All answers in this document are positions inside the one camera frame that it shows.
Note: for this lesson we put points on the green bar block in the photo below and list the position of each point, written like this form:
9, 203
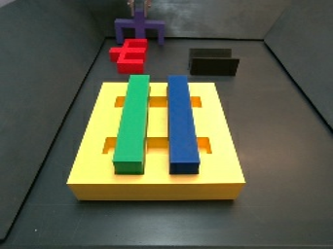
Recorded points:
130, 150

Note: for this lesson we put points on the black angled bracket stand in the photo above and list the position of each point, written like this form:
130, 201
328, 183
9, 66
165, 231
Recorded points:
212, 62

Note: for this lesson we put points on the blue bar block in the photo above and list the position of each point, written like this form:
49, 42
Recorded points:
184, 153

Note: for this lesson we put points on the purple branched block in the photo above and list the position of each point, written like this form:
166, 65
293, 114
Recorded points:
140, 24

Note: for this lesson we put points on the yellow slotted board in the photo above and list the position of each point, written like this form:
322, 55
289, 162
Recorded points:
220, 179

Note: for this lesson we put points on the red branched block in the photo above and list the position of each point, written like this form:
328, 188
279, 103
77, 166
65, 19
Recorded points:
130, 56

